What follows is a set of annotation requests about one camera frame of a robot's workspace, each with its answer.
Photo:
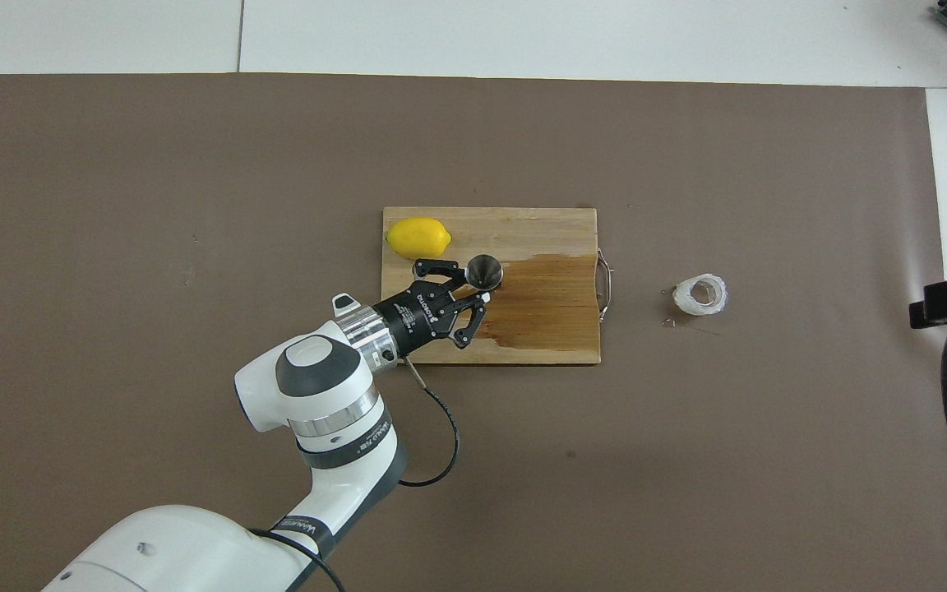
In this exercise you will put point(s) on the steel double jigger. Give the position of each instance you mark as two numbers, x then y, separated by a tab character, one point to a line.
484	270

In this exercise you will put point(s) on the yellow lemon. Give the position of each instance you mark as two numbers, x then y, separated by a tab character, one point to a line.
418	237

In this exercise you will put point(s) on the wooden cutting board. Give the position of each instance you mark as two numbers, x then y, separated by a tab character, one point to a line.
539	230

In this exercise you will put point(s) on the brown paper table mat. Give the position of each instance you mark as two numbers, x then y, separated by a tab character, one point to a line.
687	460

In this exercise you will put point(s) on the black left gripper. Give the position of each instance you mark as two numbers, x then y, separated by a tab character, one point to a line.
420	316

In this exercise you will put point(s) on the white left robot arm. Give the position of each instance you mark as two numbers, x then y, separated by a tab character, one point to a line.
317	395

